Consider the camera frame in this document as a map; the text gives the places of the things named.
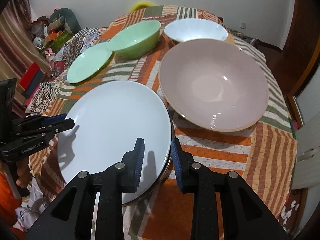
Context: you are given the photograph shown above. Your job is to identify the red box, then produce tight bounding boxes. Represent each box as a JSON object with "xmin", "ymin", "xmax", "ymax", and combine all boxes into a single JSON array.
[{"xmin": 17, "ymin": 62, "xmax": 42, "ymax": 91}]

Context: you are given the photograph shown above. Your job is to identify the white bowl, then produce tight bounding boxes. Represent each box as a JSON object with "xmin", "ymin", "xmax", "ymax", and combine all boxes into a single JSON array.
[{"xmin": 164, "ymin": 18, "xmax": 228, "ymax": 42}]

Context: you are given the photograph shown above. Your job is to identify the person's left hand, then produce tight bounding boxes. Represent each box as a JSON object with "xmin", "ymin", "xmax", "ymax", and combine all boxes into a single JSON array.
[{"xmin": 16, "ymin": 157, "xmax": 31, "ymax": 188}]

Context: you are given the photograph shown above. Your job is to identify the green gift bag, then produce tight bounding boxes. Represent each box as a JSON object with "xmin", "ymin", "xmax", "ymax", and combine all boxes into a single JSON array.
[{"xmin": 43, "ymin": 30, "xmax": 73, "ymax": 53}]

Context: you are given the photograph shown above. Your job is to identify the wooden door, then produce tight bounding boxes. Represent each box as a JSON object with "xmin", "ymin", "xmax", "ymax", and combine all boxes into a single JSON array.
[{"xmin": 273, "ymin": 0, "xmax": 319, "ymax": 97}]

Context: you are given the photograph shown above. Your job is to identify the grey plush toy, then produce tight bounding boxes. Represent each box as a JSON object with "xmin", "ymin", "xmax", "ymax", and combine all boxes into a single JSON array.
[{"xmin": 47, "ymin": 8, "xmax": 81, "ymax": 35}]

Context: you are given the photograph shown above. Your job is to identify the striped patchwork tablecloth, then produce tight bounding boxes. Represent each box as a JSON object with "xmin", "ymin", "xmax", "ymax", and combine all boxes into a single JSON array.
[{"xmin": 43, "ymin": 5, "xmax": 297, "ymax": 239}]

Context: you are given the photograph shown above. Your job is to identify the small green plate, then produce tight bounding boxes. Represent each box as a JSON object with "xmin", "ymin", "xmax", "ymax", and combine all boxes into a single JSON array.
[{"xmin": 67, "ymin": 42, "xmax": 113, "ymax": 83}]

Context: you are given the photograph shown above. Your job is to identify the green bowl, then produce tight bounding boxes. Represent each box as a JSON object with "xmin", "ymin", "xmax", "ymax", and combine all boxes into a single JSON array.
[{"xmin": 107, "ymin": 20, "xmax": 161, "ymax": 59}]

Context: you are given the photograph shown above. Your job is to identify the patterned patchwork blanket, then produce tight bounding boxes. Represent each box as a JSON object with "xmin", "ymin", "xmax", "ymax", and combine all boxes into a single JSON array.
[{"xmin": 25, "ymin": 27, "xmax": 107, "ymax": 115}]

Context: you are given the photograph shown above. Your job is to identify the large pink bowl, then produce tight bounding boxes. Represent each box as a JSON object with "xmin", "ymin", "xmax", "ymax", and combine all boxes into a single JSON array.
[{"xmin": 158, "ymin": 39, "xmax": 268, "ymax": 132}]

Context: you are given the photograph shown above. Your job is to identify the large white plate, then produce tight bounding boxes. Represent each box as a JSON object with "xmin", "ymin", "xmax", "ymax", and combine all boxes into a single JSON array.
[{"xmin": 57, "ymin": 80, "xmax": 172, "ymax": 205}]

